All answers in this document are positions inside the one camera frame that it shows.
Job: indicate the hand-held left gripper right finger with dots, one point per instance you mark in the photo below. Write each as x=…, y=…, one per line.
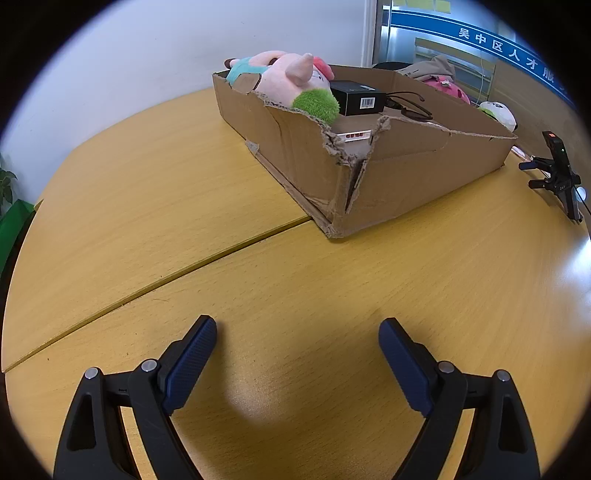
x=406, y=364

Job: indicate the pink pig plush toy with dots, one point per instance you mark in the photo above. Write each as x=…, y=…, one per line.
x=277, y=83

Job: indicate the wooden desktop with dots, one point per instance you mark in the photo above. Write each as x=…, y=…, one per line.
x=184, y=207

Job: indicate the large potted green plant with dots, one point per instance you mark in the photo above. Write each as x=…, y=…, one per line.
x=5, y=184

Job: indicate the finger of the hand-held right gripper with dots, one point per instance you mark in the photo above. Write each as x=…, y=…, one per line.
x=540, y=182
x=531, y=164

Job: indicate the blue glass door banner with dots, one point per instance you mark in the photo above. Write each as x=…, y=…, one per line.
x=485, y=39

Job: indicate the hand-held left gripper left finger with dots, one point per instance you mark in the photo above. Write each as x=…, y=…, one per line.
x=191, y=364

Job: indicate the white phone case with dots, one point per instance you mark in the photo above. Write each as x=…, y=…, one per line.
x=353, y=135

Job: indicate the white panda plush toy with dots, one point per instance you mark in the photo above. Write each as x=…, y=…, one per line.
x=501, y=115

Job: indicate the pink bear plush toy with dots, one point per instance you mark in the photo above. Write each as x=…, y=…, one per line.
x=450, y=90

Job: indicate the black product box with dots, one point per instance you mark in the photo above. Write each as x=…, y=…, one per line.
x=355, y=94

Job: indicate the torn cardboard box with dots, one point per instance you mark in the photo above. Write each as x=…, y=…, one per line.
x=415, y=184

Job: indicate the green table cloth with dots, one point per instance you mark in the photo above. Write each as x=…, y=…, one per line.
x=14, y=230

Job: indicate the beige cloth bag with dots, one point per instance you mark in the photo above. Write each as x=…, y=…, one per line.
x=434, y=69

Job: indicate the black glasses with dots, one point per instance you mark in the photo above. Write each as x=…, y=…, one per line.
x=415, y=113

